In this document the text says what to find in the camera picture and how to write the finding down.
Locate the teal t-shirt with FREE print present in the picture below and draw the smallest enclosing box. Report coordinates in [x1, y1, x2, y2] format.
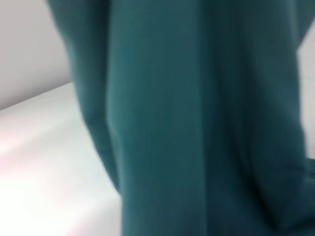
[45, 0, 315, 236]

